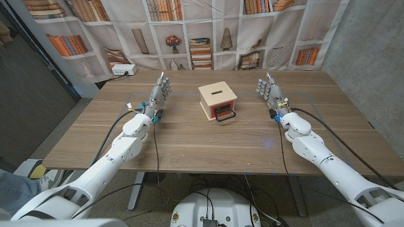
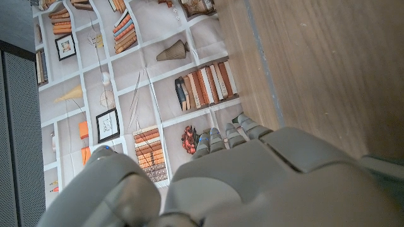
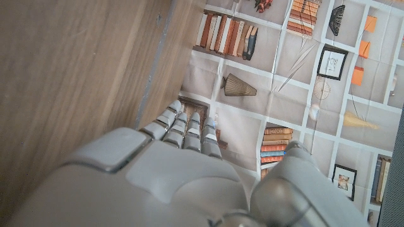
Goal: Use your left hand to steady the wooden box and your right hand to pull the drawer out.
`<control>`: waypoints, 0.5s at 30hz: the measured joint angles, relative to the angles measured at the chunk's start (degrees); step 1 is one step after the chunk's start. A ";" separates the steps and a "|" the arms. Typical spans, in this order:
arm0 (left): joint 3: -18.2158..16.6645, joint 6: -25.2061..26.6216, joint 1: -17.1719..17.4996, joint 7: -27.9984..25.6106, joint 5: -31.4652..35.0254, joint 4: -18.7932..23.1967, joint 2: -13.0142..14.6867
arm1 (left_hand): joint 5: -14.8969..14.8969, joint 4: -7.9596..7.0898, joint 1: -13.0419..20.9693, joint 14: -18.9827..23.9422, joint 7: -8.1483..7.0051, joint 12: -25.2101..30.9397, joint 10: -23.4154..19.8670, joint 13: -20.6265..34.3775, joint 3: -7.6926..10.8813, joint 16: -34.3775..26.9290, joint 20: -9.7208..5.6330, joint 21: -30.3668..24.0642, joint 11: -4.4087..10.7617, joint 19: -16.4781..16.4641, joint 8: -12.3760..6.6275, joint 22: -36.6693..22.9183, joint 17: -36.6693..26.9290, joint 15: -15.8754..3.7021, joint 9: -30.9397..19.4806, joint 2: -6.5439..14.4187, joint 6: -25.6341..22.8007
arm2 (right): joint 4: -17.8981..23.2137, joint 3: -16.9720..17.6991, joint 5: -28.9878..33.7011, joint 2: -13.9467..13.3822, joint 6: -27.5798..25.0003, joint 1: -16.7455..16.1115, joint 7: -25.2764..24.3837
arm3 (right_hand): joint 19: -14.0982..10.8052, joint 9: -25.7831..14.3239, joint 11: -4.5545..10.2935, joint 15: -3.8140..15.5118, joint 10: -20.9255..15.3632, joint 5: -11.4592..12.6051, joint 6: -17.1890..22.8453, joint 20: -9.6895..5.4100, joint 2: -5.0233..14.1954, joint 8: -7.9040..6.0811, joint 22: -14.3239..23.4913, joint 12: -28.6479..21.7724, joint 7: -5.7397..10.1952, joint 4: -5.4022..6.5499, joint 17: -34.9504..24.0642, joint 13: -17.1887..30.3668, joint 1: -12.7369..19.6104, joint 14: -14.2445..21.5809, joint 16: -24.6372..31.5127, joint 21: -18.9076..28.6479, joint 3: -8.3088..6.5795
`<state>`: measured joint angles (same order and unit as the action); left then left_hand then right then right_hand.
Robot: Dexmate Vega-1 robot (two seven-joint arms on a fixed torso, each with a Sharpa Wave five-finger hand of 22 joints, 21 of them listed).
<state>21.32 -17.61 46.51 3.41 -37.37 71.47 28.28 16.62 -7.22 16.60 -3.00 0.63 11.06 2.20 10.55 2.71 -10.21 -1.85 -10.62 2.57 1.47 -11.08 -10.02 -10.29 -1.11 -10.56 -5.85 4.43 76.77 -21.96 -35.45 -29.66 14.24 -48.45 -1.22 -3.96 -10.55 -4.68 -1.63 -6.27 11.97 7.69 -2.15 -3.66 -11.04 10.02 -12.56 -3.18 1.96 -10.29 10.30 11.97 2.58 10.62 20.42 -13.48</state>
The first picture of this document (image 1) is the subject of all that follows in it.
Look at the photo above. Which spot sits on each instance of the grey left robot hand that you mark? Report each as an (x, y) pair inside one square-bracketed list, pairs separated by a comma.
[(159, 94)]

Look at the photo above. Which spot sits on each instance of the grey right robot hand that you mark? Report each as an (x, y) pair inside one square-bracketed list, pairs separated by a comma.
[(273, 94)]

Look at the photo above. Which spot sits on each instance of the light wooden box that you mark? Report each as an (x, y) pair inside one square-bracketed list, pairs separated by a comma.
[(208, 94)]

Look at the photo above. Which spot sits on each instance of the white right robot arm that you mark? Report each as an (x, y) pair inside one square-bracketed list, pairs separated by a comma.
[(331, 170)]

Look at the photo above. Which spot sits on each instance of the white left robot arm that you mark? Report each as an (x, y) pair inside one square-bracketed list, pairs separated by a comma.
[(94, 176)]

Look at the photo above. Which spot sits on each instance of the white power strip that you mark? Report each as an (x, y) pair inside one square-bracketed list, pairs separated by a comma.
[(123, 69)]

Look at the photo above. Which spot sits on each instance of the printed bookshelf backdrop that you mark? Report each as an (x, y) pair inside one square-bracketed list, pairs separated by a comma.
[(221, 19)]

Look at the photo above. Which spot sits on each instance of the grey metal table leg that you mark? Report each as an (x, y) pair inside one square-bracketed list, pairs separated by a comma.
[(136, 192), (298, 198)]

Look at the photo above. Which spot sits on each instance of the white robot torso base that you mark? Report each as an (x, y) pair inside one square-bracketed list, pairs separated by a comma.
[(217, 205)]

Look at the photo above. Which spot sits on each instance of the grey white sneaker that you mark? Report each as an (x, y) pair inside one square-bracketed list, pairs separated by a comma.
[(50, 178)]

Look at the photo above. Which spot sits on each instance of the white floor platform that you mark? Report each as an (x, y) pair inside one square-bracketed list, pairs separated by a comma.
[(26, 167)]

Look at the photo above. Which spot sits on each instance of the person's blue jeans leg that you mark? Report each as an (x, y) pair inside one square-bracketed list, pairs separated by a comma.
[(15, 189)]

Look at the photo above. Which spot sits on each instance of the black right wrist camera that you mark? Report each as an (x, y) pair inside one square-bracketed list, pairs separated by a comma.
[(272, 113)]

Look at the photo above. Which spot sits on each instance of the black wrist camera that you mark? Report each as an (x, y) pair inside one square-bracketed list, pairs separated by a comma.
[(272, 113), (160, 115)]

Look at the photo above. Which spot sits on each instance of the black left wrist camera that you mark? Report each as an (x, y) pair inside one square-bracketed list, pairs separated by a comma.
[(160, 115)]

